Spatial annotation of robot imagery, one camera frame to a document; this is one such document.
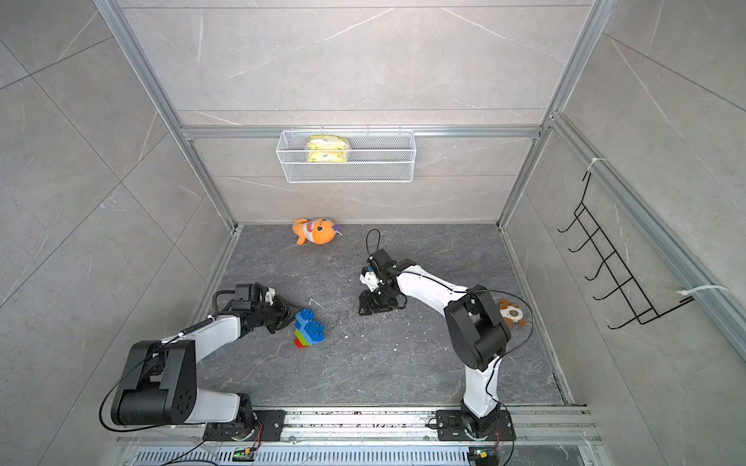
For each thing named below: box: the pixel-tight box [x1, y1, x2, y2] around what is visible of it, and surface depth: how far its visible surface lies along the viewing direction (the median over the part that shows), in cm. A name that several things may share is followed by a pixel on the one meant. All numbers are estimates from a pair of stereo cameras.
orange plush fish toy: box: [291, 218, 343, 246], surface depth 110 cm
